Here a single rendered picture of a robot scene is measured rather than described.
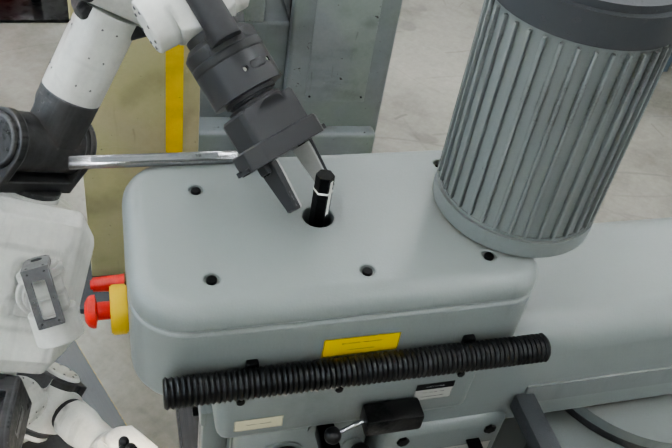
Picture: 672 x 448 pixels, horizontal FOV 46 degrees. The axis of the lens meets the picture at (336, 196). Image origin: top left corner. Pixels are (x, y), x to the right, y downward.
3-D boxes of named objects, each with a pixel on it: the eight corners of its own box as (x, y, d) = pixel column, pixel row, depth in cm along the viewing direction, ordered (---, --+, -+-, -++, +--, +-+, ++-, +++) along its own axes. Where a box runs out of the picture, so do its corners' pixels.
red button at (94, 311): (85, 336, 94) (83, 314, 91) (85, 310, 96) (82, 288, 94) (114, 333, 94) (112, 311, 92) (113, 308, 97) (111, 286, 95)
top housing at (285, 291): (135, 415, 88) (130, 320, 77) (123, 249, 106) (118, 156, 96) (517, 366, 100) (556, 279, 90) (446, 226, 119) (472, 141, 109)
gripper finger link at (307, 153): (334, 185, 92) (306, 139, 92) (318, 193, 94) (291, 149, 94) (342, 180, 93) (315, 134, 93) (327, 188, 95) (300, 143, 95)
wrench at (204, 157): (68, 175, 92) (67, 170, 92) (68, 155, 95) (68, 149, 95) (274, 167, 99) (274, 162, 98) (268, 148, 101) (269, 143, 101)
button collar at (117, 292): (112, 345, 94) (110, 312, 90) (110, 307, 99) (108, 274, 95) (129, 344, 95) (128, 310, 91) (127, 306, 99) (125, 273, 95)
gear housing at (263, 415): (216, 447, 97) (219, 398, 91) (194, 299, 115) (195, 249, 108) (467, 411, 106) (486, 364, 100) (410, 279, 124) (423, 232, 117)
